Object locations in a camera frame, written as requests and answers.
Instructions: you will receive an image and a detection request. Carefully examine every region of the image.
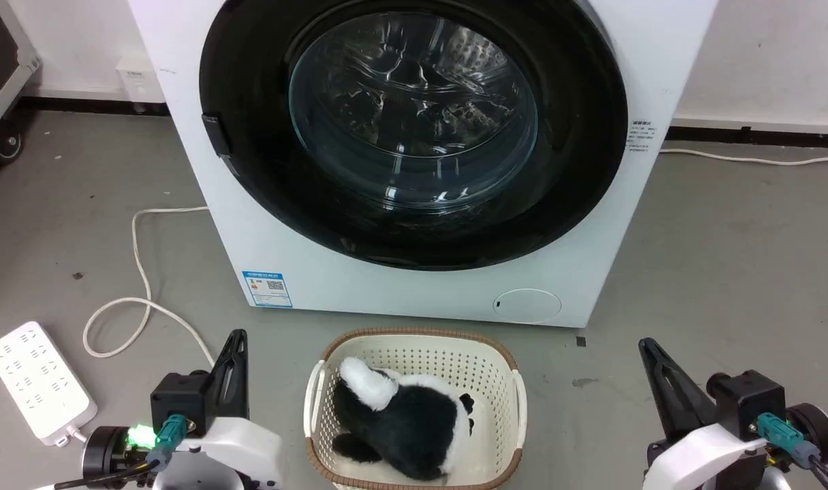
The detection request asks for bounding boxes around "cream plastic laundry basket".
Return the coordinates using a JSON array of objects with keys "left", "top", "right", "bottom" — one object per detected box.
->
[{"left": 304, "top": 328, "right": 528, "bottom": 490}]

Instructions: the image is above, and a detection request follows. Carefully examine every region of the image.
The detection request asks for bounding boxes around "white wall socket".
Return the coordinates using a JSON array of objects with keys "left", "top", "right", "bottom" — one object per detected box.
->
[{"left": 116, "top": 58, "right": 164, "bottom": 104}]

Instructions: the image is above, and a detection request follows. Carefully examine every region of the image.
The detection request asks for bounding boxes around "right black cable teal plug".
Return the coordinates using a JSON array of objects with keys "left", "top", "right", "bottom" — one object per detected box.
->
[{"left": 756, "top": 412, "right": 828, "bottom": 490}]

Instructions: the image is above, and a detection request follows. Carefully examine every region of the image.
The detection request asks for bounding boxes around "white front-load washing machine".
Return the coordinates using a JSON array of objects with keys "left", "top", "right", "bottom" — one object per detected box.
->
[{"left": 128, "top": 0, "right": 719, "bottom": 329}]

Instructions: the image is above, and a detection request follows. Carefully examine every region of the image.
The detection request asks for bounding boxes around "black white panda plush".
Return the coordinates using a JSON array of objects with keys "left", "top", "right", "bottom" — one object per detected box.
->
[{"left": 331, "top": 357, "right": 476, "bottom": 483}]

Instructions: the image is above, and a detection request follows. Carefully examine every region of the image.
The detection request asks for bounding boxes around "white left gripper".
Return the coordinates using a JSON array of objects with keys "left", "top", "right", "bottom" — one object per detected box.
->
[{"left": 154, "top": 330, "right": 283, "bottom": 490}]

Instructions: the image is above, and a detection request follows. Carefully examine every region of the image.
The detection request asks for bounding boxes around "white power strip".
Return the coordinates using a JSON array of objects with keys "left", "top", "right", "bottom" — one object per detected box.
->
[{"left": 0, "top": 321, "right": 98, "bottom": 448}]

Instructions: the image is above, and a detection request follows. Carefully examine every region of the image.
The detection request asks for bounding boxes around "thin white floor cable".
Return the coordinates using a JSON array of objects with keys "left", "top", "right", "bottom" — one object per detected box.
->
[{"left": 659, "top": 148, "right": 828, "bottom": 166}]

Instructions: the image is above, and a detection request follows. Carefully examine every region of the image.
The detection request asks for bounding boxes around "white looped power cable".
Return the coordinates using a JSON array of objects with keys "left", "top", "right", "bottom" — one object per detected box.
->
[{"left": 82, "top": 206, "right": 216, "bottom": 368}]

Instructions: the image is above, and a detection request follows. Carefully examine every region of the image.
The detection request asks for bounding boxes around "white text info sticker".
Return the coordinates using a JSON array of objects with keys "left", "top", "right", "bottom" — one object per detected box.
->
[{"left": 628, "top": 122, "right": 660, "bottom": 157}]

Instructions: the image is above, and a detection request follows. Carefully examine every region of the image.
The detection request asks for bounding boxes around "round black glass washer door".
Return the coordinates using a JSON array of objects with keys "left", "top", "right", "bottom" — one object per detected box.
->
[{"left": 198, "top": 0, "right": 629, "bottom": 272}]

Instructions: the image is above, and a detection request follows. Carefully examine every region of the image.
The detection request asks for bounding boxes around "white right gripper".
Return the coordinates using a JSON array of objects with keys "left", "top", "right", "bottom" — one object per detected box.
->
[{"left": 638, "top": 338, "right": 770, "bottom": 490}]

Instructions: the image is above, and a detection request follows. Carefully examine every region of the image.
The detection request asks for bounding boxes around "round white filter cover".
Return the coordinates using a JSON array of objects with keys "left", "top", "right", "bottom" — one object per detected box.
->
[{"left": 492, "top": 289, "right": 562, "bottom": 325}]

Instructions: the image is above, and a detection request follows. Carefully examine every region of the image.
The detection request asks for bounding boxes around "blue energy label sticker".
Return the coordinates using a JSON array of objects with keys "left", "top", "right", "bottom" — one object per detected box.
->
[{"left": 242, "top": 271, "right": 293, "bottom": 308}]

